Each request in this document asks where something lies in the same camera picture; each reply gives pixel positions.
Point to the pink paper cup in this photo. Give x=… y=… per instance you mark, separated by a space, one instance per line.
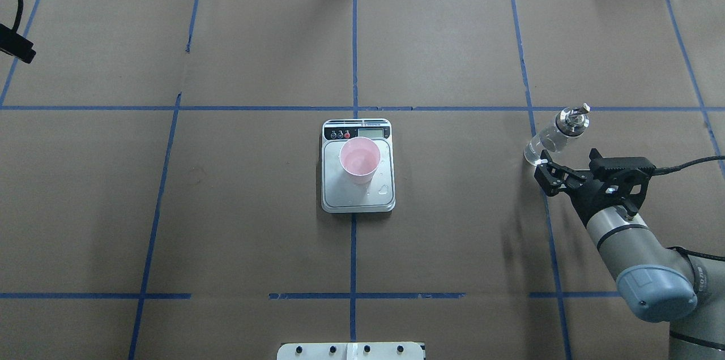
x=359 y=158

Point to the silver digital kitchen scale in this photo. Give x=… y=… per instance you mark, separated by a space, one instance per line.
x=338 y=193

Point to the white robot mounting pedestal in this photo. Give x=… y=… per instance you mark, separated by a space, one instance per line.
x=353 y=350

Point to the clear glass sauce bottle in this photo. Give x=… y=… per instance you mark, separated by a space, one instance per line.
x=566 y=126

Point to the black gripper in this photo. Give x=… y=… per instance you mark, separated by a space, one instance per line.
x=587 y=194

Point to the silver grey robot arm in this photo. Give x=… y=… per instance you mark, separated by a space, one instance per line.
x=657 y=283

